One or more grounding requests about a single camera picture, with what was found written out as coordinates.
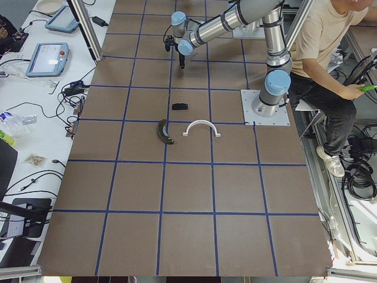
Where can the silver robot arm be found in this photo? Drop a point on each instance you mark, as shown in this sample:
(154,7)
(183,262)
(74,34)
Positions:
(188,34)

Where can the black brake pad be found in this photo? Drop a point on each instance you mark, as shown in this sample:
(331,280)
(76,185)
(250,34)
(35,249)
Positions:
(179,106)

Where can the green brake shoe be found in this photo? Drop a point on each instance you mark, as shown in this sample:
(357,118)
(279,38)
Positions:
(162,132)

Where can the black usb hub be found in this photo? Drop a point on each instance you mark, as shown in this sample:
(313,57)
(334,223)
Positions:
(75,88)

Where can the blue teach pendant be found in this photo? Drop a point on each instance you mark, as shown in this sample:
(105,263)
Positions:
(62,21)
(48,60)

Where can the beige round plate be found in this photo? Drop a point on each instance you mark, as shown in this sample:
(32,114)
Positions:
(49,7)

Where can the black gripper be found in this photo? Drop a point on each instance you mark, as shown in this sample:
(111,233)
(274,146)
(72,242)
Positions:
(181,56)

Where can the aluminium frame post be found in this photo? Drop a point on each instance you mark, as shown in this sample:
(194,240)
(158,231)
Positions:
(81,16)

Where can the far blue teach pendant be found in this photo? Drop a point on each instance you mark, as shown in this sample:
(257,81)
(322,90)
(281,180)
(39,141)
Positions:
(62,21)

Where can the black power adapter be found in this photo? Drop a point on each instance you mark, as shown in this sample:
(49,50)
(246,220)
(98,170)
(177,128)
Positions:
(99,21)

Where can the small bag of screws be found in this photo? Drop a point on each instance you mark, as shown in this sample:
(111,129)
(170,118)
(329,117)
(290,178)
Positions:
(35,160)

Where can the clear plastic water bottle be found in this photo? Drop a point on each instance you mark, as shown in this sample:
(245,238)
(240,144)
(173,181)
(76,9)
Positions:
(14,124)

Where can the person in beige shirt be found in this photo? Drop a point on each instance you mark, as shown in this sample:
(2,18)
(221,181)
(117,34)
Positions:
(321,33)

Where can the near blue teach pendant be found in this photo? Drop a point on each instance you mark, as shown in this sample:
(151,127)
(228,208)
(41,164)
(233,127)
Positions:
(48,60)

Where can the green handled reacher tool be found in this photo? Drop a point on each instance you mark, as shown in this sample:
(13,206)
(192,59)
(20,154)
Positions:
(367,88)

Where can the white curved plastic bracket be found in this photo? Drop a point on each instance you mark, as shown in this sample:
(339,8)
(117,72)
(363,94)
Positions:
(201,124)

